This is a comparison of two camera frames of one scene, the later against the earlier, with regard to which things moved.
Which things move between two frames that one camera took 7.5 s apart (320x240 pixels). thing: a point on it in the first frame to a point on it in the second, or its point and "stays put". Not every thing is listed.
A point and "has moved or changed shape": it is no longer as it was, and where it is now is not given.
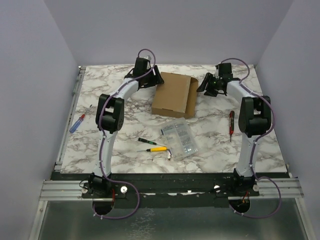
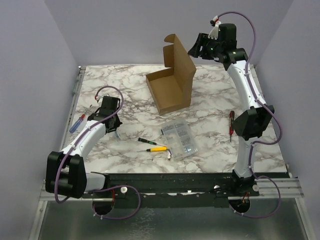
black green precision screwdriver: x=145 y=140 stays put
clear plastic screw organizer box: x=179 y=139 stays put
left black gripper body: x=148 y=80 to x=117 y=122
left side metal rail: x=81 y=72 stays put
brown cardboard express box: x=176 y=97 has moved or changed shape
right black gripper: x=211 y=84 to x=203 y=47
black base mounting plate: x=171 y=190 stays put
